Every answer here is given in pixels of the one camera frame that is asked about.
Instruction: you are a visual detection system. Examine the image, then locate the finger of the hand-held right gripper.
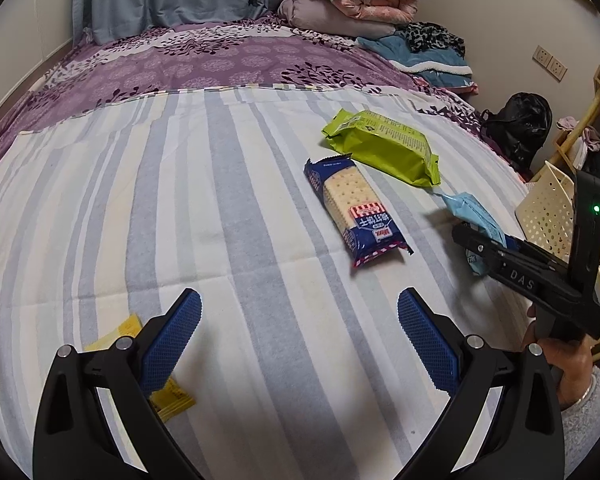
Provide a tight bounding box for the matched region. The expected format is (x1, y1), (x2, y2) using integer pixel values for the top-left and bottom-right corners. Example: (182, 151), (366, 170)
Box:
(506, 237), (572, 269)
(452, 224), (512, 279)

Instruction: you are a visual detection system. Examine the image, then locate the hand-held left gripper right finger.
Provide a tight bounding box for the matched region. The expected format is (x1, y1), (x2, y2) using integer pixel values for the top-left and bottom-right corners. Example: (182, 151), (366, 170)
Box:
(395, 287), (566, 480)

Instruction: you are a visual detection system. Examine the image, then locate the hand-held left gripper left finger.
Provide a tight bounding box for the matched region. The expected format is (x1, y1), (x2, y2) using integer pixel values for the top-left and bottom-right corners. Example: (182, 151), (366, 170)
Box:
(32, 288), (206, 480)

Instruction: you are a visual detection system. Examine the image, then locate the light blue snack packet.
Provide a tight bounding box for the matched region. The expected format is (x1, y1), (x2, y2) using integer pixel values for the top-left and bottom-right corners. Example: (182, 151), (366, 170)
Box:
(432, 187), (508, 277)

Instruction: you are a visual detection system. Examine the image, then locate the cream perforated plastic basket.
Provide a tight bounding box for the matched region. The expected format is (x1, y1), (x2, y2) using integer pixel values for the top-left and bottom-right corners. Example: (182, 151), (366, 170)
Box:
(514, 160), (600, 361)

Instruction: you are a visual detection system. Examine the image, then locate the yellow snack packet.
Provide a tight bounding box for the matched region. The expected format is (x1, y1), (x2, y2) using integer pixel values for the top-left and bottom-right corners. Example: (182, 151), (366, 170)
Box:
(82, 314), (142, 352)

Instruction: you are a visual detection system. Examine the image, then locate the small yellow clear-window packet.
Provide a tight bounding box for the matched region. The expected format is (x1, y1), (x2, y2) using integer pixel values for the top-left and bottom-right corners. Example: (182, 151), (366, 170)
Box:
(149, 379), (197, 423)

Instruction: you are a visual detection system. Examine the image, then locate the blue cracker packet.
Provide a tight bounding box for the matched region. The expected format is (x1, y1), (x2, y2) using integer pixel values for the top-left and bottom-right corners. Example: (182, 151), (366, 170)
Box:
(304, 154), (415, 271)

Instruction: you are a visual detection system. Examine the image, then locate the green snack packet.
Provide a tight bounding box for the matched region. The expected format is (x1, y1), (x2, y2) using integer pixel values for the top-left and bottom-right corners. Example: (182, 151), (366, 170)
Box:
(321, 109), (441, 188)

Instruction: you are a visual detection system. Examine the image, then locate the person's right forearm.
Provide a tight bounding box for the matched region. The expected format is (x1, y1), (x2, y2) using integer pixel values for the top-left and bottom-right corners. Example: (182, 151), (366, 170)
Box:
(560, 366), (600, 480)

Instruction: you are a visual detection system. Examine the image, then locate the person's right hand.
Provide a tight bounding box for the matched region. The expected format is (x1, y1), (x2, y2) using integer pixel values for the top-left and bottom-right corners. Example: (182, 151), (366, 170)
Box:
(521, 305), (597, 408)

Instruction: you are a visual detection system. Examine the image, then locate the pink cloth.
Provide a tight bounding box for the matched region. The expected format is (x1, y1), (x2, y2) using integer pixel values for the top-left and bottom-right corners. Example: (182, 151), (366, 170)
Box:
(556, 116), (600, 153)

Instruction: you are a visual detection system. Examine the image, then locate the striped bed sheet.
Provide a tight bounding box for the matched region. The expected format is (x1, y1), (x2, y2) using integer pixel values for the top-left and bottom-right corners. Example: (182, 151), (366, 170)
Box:
(0, 82), (546, 480)

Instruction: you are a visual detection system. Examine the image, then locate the black leather bag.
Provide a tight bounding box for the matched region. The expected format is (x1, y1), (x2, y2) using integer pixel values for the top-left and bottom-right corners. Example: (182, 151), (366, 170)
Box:
(479, 91), (554, 173)

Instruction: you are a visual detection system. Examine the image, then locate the wooden shelf rack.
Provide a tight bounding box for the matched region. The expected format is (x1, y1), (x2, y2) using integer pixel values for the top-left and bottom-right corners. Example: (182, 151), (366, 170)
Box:
(552, 47), (600, 176)

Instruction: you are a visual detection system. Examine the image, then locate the blue fleece blanket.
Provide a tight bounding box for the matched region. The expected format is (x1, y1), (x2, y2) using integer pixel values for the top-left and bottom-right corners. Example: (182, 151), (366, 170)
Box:
(356, 35), (473, 86)

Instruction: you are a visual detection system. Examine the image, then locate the leopard print cloth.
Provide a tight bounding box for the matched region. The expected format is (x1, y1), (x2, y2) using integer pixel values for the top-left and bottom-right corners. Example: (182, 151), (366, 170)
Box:
(399, 21), (466, 58)

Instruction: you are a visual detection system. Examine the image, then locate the pink folded quilt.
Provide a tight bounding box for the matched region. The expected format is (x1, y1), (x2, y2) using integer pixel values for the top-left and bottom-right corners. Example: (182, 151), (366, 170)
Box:
(330, 0), (421, 23)

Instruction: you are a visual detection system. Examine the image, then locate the purple floral bed sheet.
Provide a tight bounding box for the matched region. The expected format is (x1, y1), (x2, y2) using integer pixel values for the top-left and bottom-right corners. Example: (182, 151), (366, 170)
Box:
(0, 15), (531, 186)

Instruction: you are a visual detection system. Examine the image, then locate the white wardrobe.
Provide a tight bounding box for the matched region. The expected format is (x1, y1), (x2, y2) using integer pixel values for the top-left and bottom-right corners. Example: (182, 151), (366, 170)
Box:
(0, 0), (78, 131)

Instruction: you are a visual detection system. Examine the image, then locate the silver bracelet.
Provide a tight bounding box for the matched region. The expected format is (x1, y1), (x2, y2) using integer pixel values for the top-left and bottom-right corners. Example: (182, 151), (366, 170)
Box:
(562, 375), (595, 408)

